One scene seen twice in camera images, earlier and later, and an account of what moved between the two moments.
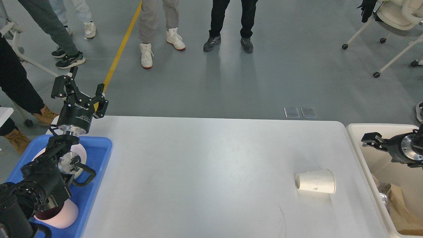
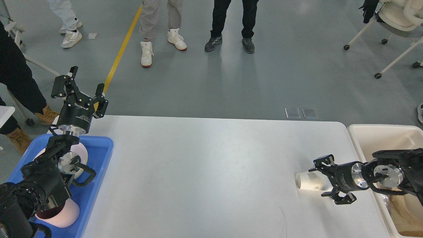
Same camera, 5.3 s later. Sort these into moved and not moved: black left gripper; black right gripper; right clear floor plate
Moved: black right gripper
Not moved: right clear floor plate; black left gripper
